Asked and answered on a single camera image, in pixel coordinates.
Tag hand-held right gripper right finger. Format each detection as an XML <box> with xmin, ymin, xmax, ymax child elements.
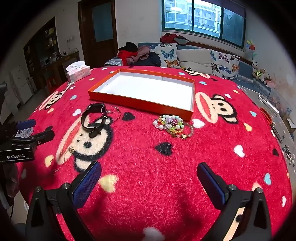
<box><xmin>196</xmin><ymin>162</ymin><xmax>272</xmax><ymax>241</ymax></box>

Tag thin hoop bracelet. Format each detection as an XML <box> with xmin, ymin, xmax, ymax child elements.
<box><xmin>105</xmin><ymin>106</ymin><xmax>122</xmax><ymax>121</ymax></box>

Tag white cabinet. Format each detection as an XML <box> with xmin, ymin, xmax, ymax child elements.
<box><xmin>9</xmin><ymin>65</ymin><xmax>33</xmax><ymax>105</ymax></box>

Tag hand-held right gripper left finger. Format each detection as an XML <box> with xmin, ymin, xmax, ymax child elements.
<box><xmin>25</xmin><ymin>161</ymin><xmax>102</xmax><ymax>241</ymax></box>

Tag wooden side table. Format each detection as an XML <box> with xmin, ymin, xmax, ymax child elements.
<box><xmin>39</xmin><ymin>51</ymin><xmax>80</xmax><ymax>93</ymax></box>

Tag blue sofa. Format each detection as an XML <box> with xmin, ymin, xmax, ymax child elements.
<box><xmin>104</xmin><ymin>42</ymin><xmax>255</xmax><ymax>80</ymax></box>

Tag gold chain necklace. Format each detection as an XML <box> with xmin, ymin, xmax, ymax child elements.
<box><xmin>53</xmin><ymin>146</ymin><xmax>76</xmax><ymax>175</ymax></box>

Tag pile of clothes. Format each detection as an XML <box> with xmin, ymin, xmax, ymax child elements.
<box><xmin>117</xmin><ymin>42</ymin><xmax>162</xmax><ymax>67</ymax></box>

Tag green white bead bracelet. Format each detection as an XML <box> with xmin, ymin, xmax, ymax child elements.
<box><xmin>159</xmin><ymin>114</ymin><xmax>184</xmax><ymax>124</ymax></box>

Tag silver bangle bracelet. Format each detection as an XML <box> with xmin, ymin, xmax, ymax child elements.
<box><xmin>101</xmin><ymin>105</ymin><xmax>117</xmax><ymax>120</ymax></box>

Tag pale bead bracelet gold charm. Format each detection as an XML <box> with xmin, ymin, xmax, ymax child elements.
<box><xmin>179</xmin><ymin>122</ymin><xmax>195</xmax><ymax>140</ymax></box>

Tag dark wooden door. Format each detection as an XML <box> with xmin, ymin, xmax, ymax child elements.
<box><xmin>77</xmin><ymin>0</ymin><xmax>118</xmax><ymax>69</ymax></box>

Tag multicolour bead bracelet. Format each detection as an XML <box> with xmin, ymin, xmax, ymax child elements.
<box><xmin>153</xmin><ymin>118</ymin><xmax>173</xmax><ymax>131</ymax></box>

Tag red printed blanket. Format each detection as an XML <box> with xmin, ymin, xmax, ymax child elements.
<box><xmin>17</xmin><ymin>65</ymin><xmax>293</xmax><ymax>241</ymax></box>

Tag grey cushion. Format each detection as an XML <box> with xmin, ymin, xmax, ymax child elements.
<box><xmin>176</xmin><ymin>49</ymin><xmax>213</xmax><ymax>75</ymax></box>

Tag orange tool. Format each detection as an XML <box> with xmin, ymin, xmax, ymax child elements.
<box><xmin>260</xmin><ymin>107</ymin><xmax>273</xmax><ymax>126</ymax></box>

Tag butterfly print pillow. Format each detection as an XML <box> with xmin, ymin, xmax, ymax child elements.
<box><xmin>154</xmin><ymin>43</ymin><xmax>181</xmax><ymax>69</ymax></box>
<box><xmin>210</xmin><ymin>50</ymin><xmax>241</xmax><ymax>80</ymax></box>

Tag red clothes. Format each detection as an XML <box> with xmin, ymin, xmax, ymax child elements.
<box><xmin>160</xmin><ymin>33</ymin><xmax>189</xmax><ymax>45</ymax></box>

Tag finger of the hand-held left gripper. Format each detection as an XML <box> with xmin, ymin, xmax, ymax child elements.
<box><xmin>11</xmin><ymin>129</ymin><xmax>55</xmax><ymax>146</ymax></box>
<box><xmin>16</xmin><ymin>119</ymin><xmax>37</xmax><ymax>131</ymax></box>

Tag white bar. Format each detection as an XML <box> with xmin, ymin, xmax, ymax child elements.
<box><xmin>258</xmin><ymin>94</ymin><xmax>279</xmax><ymax>114</ymax></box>

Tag window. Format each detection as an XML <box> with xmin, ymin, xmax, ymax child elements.
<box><xmin>162</xmin><ymin>0</ymin><xmax>246</xmax><ymax>49</ymax></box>

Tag black smartwatch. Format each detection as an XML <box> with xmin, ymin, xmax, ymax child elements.
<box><xmin>80</xmin><ymin>103</ymin><xmax>107</xmax><ymax>138</ymax></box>

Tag amber bead bracelet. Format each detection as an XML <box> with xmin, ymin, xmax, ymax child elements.
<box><xmin>166</xmin><ymin>124</ymin><xmax>185</xmax><ymax>139</ymax></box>

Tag orange tray box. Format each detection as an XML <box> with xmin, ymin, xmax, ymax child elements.
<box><xmin>87</xmin><ymin>68</ymin><xmax>196</xmax><ymax>121</ymax></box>

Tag dark wooden shelf cabinet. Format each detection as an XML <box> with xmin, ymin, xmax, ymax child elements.
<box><xmin>23</xmin><ymin>17</ymin><xmax>60</xmax><ymax>93</ymax></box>

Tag small cardboard box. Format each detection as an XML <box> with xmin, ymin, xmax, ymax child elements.
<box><xmin>285</xmin><ymin>117</ymin><xmax>296</xmax><ymax>133</ymax></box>

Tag group of plush toys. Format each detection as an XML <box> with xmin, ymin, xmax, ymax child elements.
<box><xmin>252</xmin><ymin>61</ymin><xmax>277</xmax><ymax>90</ymax></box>

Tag colourful toy pinwheel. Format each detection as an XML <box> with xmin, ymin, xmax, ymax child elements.
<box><xmin>245</xmin><ymin>40</ymin><xmax>257</xmax><ymax>61</ymax></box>

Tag pink tissue box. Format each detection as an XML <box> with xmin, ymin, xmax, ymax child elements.
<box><xmin>66</xmin><ymin>61</ymin><xmax>91</xmax><ymax>83</ymax></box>

